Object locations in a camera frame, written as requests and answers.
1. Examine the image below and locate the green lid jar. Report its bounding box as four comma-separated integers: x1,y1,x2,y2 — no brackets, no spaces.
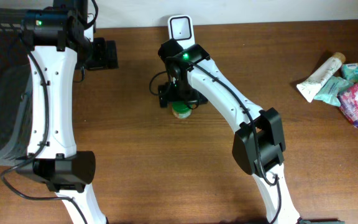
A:
172,101,191,119

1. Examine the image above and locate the white tube package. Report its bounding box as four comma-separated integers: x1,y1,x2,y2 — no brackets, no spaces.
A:
296,52,346,103

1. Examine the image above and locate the teal pouch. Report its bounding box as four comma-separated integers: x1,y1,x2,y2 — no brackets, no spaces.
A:
314,77,353,107

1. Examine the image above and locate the green white pocket tissue pack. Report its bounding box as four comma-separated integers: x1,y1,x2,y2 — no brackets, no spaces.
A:
341,63,358,83

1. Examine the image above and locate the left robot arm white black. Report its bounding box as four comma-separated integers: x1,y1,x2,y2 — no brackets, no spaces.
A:
12,1,117,223

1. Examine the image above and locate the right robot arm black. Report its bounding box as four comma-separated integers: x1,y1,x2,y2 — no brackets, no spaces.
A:
158,39,301,223

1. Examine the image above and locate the white barcode scanner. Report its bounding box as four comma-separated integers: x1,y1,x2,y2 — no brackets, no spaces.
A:
167,15,195,49

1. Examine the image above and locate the grey plastic basket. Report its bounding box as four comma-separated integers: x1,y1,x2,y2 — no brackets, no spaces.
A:
0,8,32,166

